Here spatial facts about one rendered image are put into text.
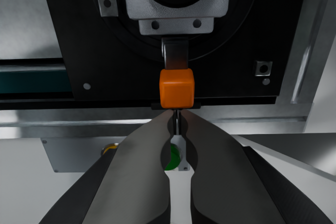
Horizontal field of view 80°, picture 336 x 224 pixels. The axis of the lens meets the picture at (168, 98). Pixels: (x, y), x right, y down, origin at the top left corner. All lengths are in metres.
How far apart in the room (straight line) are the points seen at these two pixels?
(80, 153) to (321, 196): 0.54
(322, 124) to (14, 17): 0.52
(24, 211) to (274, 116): 0.63
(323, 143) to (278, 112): 1.62
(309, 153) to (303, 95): 1.63
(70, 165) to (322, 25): 0.36
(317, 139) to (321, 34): 1.61
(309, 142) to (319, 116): 1.38
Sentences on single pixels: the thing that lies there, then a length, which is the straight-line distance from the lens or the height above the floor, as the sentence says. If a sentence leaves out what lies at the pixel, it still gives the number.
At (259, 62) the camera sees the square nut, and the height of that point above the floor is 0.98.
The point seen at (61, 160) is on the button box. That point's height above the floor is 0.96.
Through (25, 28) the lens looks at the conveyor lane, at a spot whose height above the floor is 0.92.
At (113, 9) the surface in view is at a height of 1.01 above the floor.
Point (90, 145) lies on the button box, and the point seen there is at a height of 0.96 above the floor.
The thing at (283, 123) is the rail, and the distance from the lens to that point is 0.30.
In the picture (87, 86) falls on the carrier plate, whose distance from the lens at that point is 0.25.
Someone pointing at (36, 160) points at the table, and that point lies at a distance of 0.54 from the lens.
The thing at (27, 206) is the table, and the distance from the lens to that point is 0.68.
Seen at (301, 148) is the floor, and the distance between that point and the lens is 1.85.
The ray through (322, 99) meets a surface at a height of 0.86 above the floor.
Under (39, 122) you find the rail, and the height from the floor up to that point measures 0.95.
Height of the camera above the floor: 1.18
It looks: 62 degrees down
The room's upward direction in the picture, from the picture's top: 178 degrees counter-clockwise
